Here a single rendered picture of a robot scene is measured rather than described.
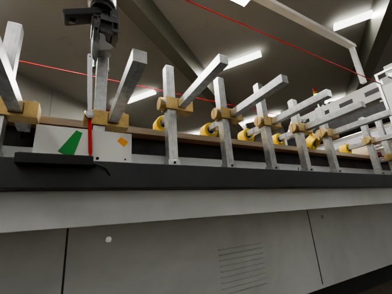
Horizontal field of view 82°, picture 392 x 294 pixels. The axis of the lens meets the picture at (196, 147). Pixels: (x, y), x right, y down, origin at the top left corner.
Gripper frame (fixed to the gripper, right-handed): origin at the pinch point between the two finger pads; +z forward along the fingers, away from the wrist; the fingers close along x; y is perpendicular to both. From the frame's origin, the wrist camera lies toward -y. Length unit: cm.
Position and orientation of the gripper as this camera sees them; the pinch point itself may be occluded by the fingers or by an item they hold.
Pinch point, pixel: (93, 56)
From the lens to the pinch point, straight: 82.3
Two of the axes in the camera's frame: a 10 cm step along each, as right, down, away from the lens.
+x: -4.7, 2.9, 8.3
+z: 0.9, 9.5, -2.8
